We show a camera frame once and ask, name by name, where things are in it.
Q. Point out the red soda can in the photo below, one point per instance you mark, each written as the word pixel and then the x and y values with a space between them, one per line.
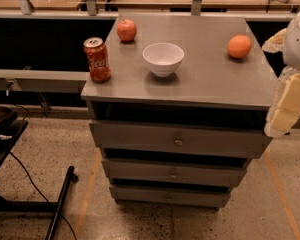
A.
pixel 97 55

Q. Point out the white bowl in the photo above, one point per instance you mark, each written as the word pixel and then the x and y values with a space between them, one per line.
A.
pixel 163 59

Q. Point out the grey drawer cabinet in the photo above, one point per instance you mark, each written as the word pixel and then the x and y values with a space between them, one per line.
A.
pixel 209 89

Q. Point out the top grey drawer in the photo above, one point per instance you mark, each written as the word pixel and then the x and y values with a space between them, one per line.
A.
pixel 185 139

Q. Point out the middle grey drawer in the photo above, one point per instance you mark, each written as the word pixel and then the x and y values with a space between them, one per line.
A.
pixel 172 172

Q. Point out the grey drawer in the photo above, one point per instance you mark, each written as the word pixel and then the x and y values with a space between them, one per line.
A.
pixel 172 172
pixel 166 196
pixel 185 139

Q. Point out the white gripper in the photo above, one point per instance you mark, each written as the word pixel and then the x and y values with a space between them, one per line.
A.
pixel 298 44

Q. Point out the red apple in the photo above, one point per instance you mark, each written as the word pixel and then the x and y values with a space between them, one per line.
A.
pixel 126 30

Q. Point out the bottom grey drawer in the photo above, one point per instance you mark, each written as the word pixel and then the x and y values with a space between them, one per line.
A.
pixel 166 196

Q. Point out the orange fruit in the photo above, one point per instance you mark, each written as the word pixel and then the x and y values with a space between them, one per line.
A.
pixel 239 46

